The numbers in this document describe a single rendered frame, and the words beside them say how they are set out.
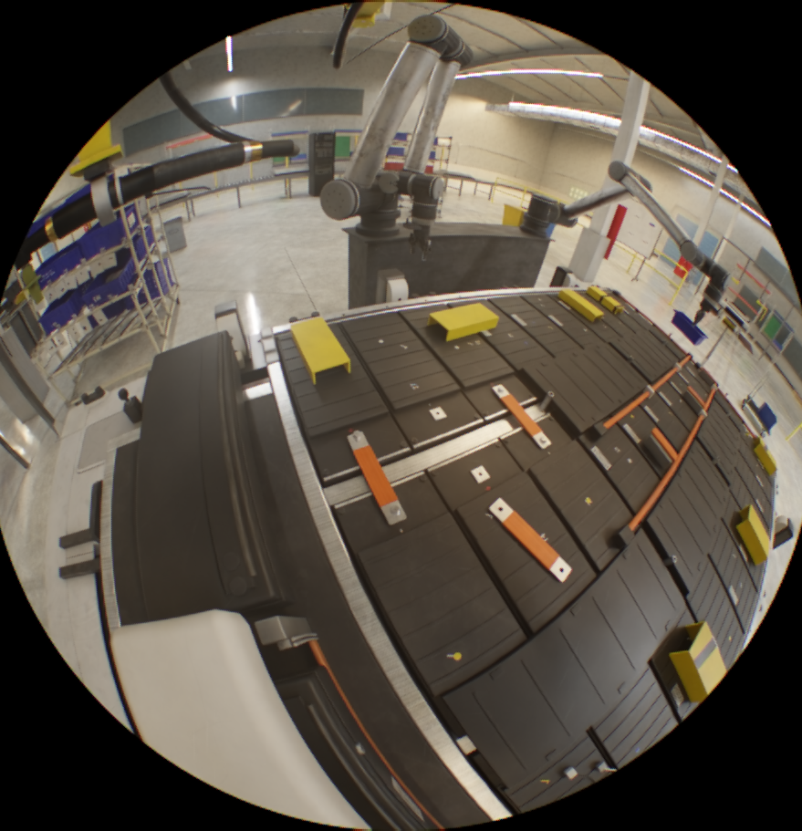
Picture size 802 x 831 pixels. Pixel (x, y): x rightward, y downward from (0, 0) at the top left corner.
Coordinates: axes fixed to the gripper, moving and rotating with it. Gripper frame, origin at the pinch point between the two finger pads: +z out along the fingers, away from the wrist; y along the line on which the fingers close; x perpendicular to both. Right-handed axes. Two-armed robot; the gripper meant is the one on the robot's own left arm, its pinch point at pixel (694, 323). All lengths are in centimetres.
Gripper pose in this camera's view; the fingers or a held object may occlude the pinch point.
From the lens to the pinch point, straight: 202.6
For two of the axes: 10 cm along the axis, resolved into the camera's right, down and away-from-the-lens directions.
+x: 3.0, 7.6, -5.8
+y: -9.5, 1.7, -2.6
